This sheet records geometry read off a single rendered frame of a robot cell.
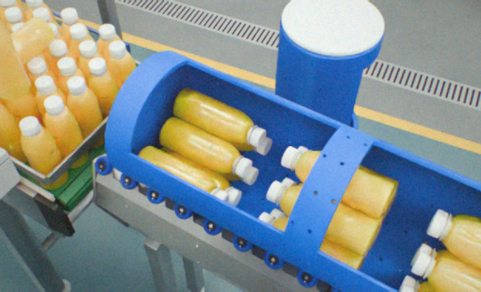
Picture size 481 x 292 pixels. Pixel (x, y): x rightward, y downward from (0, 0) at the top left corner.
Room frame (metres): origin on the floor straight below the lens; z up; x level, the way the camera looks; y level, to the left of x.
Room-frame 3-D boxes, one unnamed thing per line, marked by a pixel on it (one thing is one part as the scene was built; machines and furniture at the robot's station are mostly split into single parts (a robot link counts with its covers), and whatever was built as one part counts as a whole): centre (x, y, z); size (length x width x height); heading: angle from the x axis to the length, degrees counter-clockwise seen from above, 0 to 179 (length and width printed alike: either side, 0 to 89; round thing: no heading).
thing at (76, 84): (0.86, 0.37, 1.09); 0.04 x 0.04 x 0.02
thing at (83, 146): (0.85, 0.33, 0.96); 0.40 x 0.01 x 0.03; 149
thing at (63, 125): (0.79, 0.41, 0.99); 0.07 x 0.07 x 0.19
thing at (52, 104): (0.79, 0.41, 1.09); 0.04 x 0.04 x 0.02
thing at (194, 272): (0.84, 0.17, 0.31); 0.06 x 0.06 x 0.63; 59
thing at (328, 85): (1.17, -0.25, 0.59); 0.28 x 0.28 x 0.88
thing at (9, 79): (0.79, 0.48, 1.23); 0.07 x 0.07 x 0.19
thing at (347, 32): (1.17, -0.25, 1.03); 0.28 x 0.28 x 0.01
